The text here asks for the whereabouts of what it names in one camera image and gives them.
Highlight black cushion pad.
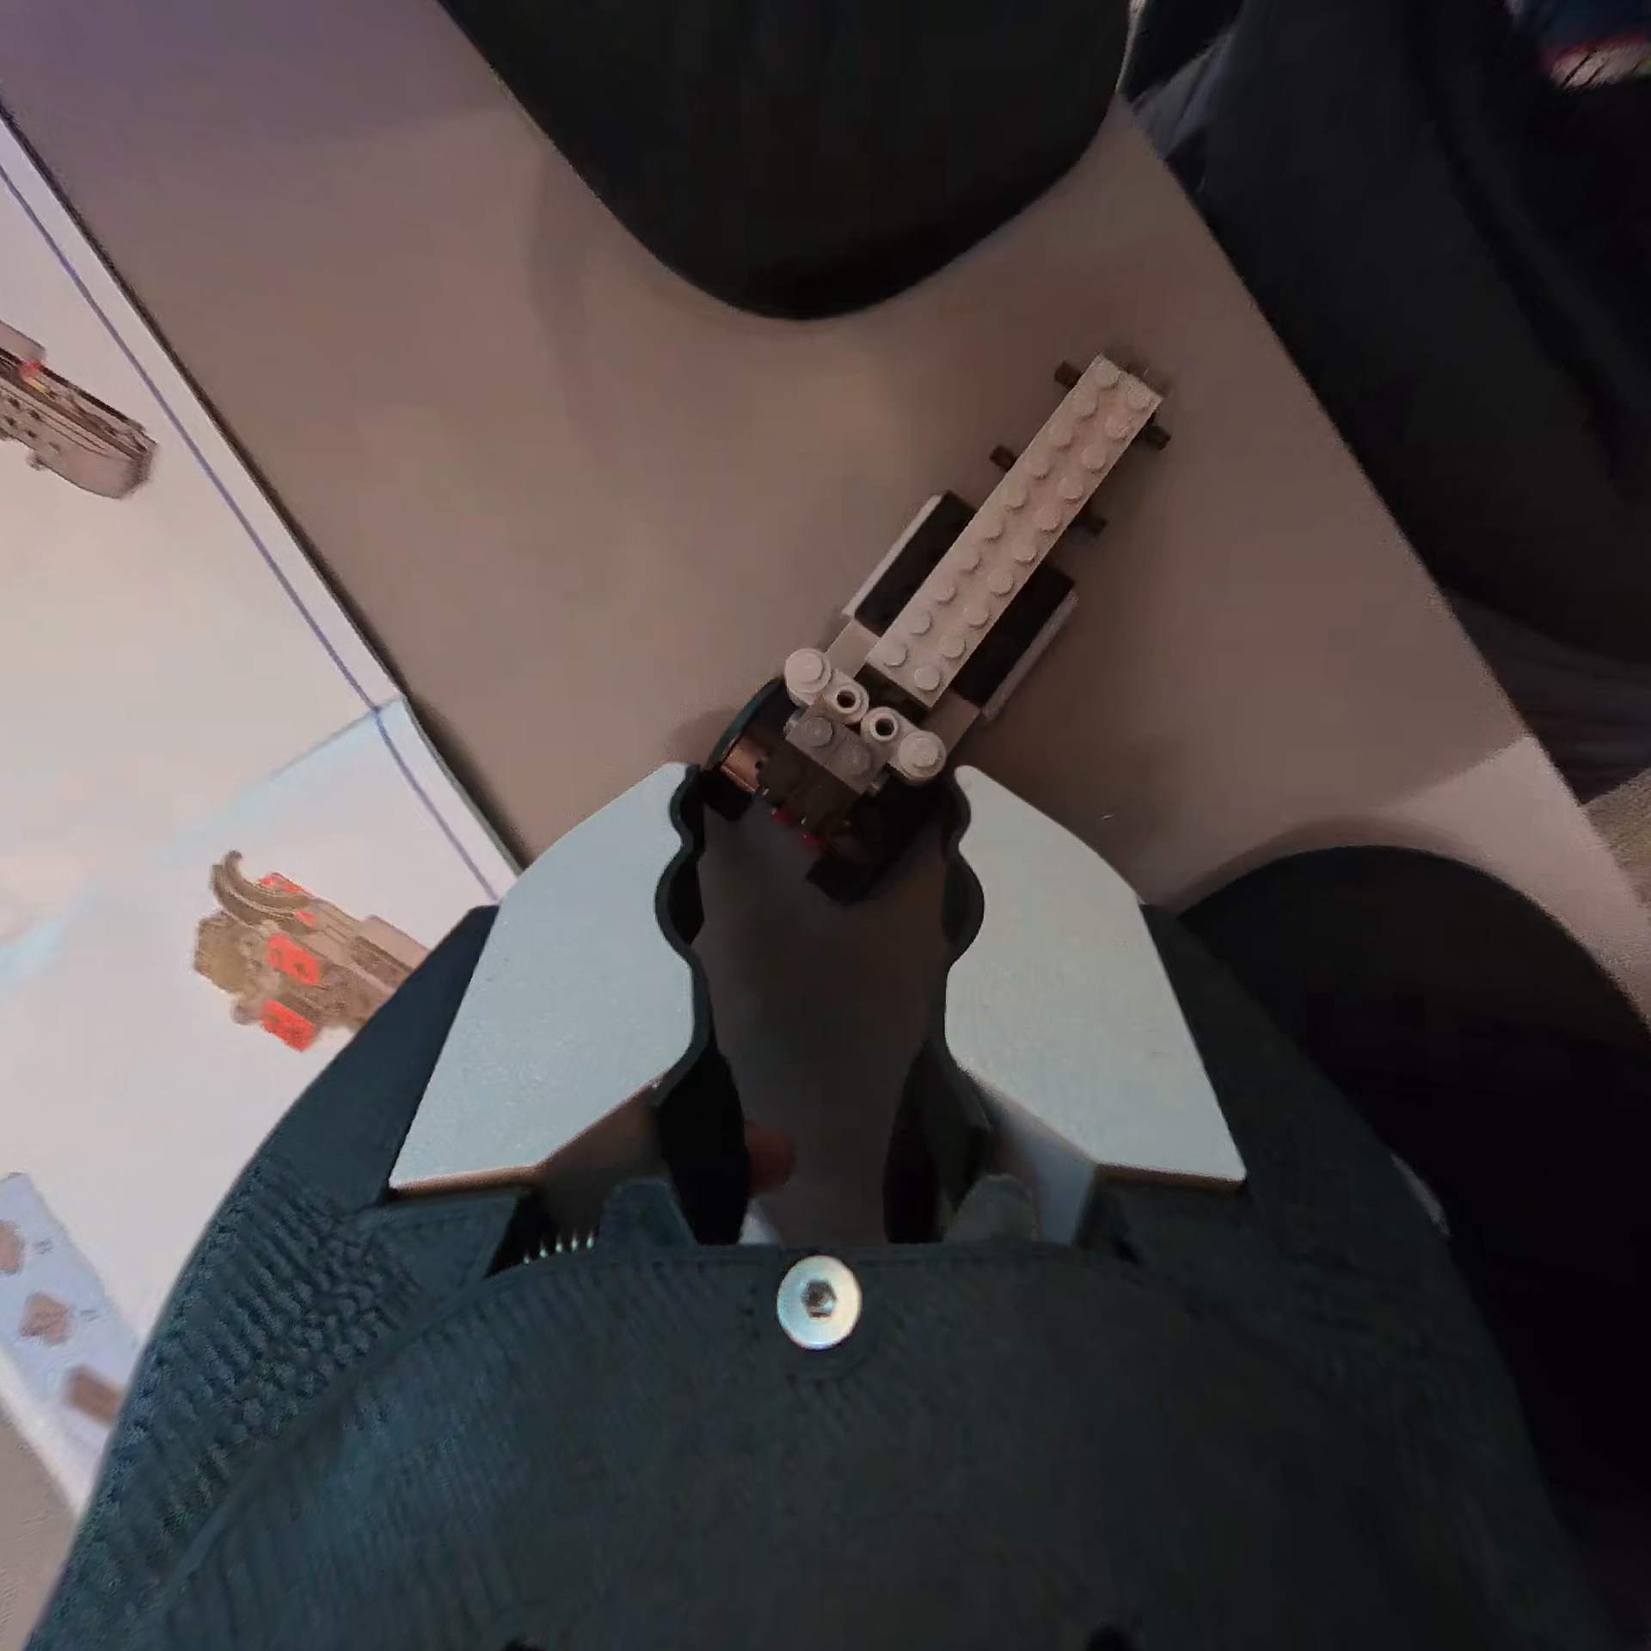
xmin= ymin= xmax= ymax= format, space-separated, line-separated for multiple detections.
xmin=439 ymin=0 xmax=1137 ymax=320

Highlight person's printed black shirt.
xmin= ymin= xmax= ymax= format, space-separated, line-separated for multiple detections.
xmin=1542 ymin=0 xmax=1651 ymax=85

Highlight person's black pants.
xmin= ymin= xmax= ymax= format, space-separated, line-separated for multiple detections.
xmin=1124 ymin=0 xmax=1651 ymax=801

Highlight grey black toy brick model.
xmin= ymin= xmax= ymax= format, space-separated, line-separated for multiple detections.
xmin=701 ymin=348 xmax=1176 ymax=903

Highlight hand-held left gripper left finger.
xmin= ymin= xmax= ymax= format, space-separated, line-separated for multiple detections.
xmin=388 ymin=760 xmax=719 ymax=1200

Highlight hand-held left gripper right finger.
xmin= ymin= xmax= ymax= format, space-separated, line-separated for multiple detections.
xmin=942 ymin=760 xmax=1251 ymax=1242

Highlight brick instruction booklet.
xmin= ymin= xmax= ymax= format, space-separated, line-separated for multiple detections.
xmin=0 ymin=115 xmax=519 ymax=1459

